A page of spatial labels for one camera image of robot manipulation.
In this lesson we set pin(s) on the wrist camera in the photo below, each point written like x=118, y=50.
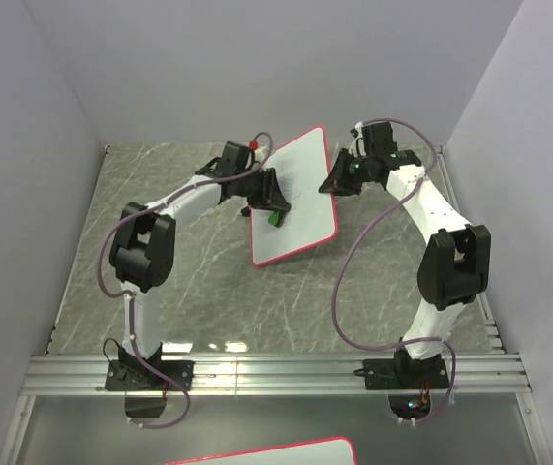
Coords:
x=236, y=158
x=377, y=138

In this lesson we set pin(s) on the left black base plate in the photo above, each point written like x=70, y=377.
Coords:
x=174, y=375

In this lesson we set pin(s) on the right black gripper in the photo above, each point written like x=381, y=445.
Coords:
x=336, y=181

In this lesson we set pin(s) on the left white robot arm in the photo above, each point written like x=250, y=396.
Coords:
x=142, y=253

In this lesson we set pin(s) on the green whiteboard eraser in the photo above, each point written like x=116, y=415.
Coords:
x=276, y=218

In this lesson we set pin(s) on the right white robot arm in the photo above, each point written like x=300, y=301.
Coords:
x=454, y=267

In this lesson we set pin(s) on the pink framed whiteboard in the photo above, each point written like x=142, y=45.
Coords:
x=302, y=165
x=337, y=450

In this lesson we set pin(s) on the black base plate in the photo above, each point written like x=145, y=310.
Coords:
x=174, y=375
x=393, y=374

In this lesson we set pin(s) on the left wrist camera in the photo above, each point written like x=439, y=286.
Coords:
x=236, y=158

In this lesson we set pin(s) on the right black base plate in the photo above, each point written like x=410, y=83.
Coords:
x=393, y=374

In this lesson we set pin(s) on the aluminium mounting rail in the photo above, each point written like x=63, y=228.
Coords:
x=269, y=375

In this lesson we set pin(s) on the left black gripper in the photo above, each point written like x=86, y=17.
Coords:
x=272, y=194

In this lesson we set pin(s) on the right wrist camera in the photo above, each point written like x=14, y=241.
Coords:
x=377, y=138

